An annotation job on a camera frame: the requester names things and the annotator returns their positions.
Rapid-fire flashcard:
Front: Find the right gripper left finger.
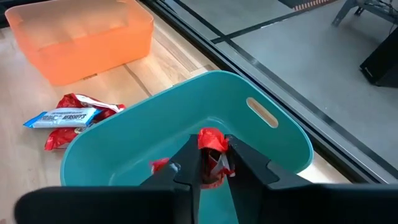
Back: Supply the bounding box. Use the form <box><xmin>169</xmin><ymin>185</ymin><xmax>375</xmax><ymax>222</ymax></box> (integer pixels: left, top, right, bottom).
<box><xmin>14</xmin><ymin>133</ymin><xmax>201</xmax><ymax>224</ymax></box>

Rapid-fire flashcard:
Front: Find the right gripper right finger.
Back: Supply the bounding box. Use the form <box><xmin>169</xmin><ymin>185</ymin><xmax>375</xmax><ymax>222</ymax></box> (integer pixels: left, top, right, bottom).
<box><xmin>225</xmin><ymin>134</ymin><xmax>398</xmax><ymax>224</ymax></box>

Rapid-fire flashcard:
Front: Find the white blue Hershey's bar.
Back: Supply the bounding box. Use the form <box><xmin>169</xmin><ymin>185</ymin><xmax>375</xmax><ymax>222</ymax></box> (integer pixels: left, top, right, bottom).
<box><xmin>23</xmin><ymin>107</ymin><xmax>102</xmax><ymax>129</ymax></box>

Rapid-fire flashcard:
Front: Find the red white candy wrapper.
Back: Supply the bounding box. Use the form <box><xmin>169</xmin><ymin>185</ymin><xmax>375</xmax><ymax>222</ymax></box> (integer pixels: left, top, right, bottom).
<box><xmin>55</xmin><ymin>92</ymin><xmax>126</xmax><ymax>122</ymax></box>

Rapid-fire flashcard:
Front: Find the teal plastic basket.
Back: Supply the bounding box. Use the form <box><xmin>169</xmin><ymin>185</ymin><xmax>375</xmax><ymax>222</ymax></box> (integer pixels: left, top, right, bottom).
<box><xmin>60</xmin><ymin>70</ymin><xmax>314</xmax><ymax>224</ymax></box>

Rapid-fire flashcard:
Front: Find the black box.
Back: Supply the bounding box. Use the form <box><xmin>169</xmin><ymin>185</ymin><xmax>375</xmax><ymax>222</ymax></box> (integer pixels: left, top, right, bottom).
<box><xmin>359</xmin><ymin>27</ymin><xmax>398</xmax><ymax>88</ymax></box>

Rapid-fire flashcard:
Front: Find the orange plastic basket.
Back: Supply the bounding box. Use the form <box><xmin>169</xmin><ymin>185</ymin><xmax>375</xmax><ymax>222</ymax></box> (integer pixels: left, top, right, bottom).
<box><xmin>4</xmin><ymin>0</ymin><xmax>155</xmax><ymax>86</ymax></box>

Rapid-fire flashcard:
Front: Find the grey metal stand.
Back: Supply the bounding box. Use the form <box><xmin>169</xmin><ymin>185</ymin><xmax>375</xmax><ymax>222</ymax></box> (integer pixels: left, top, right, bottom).
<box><xmin>331</xmin><ymin>0</ymin><xmax>398</xmax><ymax>26</ymax></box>

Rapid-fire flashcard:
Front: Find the black mat with hazard stripes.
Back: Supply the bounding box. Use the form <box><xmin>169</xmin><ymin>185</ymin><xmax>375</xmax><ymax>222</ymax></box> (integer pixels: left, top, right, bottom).
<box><xmin>278</xmin><ymin>0</ymin><xmax>336</xmax><ymax>12</ymax></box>

